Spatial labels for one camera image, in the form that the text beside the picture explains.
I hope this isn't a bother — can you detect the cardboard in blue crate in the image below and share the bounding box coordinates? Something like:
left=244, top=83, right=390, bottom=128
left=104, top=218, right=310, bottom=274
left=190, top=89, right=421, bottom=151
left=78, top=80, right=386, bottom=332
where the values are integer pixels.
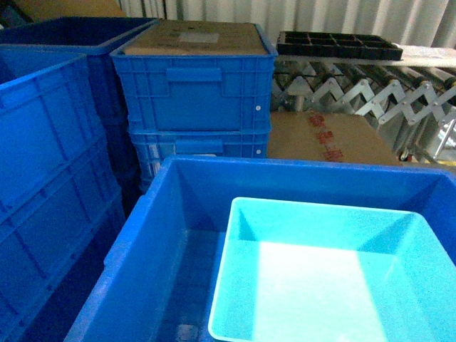
left=123, top=20, right=266, bottom=56

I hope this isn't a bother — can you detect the blue crate far left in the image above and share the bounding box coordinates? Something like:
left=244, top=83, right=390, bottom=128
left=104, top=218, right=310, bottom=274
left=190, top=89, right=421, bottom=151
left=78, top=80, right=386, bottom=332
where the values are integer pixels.
left=1, top=46, right=125, bottom=341

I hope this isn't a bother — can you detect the brown cardboard box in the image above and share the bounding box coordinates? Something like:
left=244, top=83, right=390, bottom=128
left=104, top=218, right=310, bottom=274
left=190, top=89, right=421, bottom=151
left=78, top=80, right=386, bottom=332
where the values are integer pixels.
left=267, top=110, right=401, bottom=166

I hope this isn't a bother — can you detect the blue crate upper middle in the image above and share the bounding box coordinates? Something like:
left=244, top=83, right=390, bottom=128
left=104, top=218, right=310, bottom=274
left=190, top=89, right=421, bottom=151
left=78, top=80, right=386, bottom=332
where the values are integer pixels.
left=110, top=23, right=277, bottom=132

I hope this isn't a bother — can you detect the dark blue rear crate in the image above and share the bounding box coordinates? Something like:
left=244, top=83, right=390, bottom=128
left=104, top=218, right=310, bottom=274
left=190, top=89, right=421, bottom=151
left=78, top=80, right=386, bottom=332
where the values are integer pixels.
left=1, top=16, right=157, bottom=215

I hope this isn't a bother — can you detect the expandable roller conveyor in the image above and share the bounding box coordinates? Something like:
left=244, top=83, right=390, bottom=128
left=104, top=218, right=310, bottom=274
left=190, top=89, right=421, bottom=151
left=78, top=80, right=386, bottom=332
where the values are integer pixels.
left=271, top=46, right=455, bottom=166

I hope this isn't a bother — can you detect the black compartment tray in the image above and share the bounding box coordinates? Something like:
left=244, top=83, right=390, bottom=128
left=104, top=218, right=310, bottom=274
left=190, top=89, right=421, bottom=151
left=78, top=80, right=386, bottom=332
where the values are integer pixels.
left=276, top=31, right=403, bottom=61

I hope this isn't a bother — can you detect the large blue open crate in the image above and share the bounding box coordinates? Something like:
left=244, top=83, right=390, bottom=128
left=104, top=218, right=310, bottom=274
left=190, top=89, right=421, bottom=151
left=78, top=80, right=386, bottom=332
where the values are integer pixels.
left=66, top=156, right=455, bottom=341

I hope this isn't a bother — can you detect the blue crate lower middle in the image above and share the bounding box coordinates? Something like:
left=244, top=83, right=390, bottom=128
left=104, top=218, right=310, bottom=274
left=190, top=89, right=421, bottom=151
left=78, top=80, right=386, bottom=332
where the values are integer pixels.
left=130, top=127, right=271, bottom=193

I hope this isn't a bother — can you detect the turquoise plastic bin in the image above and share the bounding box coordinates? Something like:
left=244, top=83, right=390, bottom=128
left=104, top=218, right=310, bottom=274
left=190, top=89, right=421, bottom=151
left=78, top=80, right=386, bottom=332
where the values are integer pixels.
left=208, top=197, right=455, bottom=341

